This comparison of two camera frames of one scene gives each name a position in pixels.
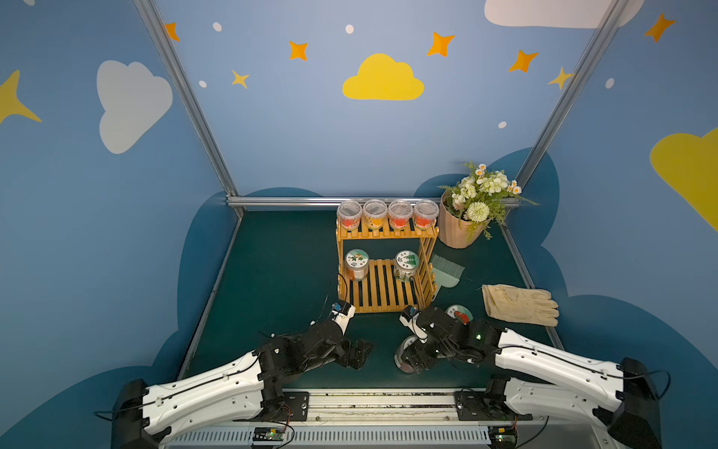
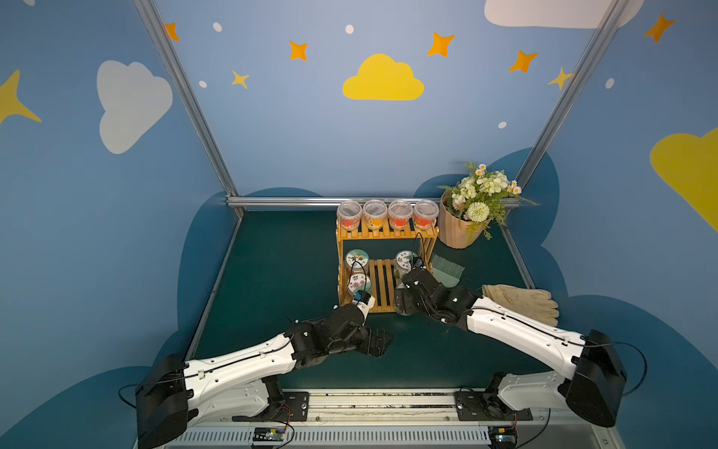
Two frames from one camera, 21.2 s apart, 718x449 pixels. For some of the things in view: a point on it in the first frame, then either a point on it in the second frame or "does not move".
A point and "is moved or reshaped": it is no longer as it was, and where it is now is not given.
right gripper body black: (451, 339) → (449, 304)
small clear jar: (425, 212) does not move
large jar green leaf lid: (406, 264) does not move
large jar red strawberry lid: (460, 312) is moved or reshaped
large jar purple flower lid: (403, 343) → (358, 282)
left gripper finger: (357, 358) → (375, 347)
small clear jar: (350, 214) does not move
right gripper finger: (421, 355) → (404, 300)
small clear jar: (399, 213) does not move
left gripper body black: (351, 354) → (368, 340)
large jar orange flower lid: (356, 264) does not move
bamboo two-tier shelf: (381, 293) does not move
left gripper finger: (359, 351) → (382, 340)
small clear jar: (375, 212) does not move
